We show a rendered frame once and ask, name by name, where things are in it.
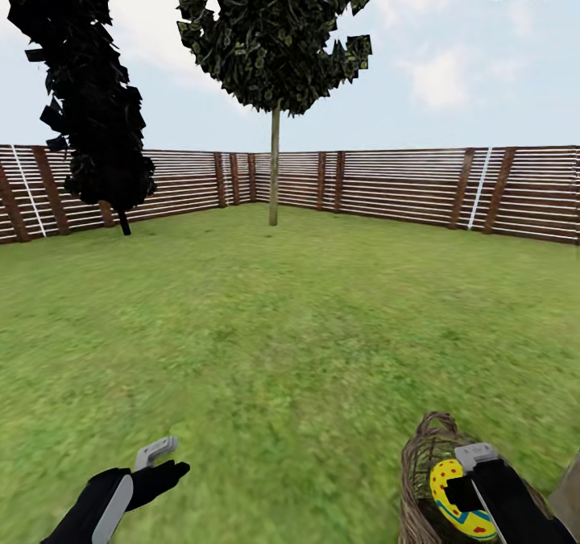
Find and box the wicker basket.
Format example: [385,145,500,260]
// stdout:
[399,411,554,544]

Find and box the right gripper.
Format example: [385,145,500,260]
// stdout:
[444,472,485,513]

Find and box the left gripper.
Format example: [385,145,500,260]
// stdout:
[139,459,190,506]

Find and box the easter egg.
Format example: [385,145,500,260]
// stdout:
[429,459,497,540]

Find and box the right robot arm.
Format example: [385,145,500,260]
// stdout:
[444,442,578,544]

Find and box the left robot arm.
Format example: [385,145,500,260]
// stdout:
[40,436,190,544]

